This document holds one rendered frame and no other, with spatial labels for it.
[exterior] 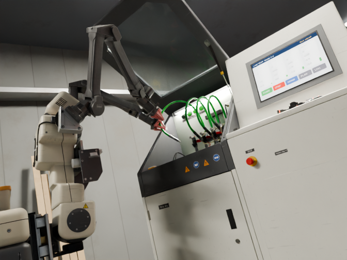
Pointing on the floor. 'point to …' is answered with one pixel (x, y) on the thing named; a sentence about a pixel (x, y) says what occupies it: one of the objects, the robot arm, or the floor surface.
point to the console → (295, 154)
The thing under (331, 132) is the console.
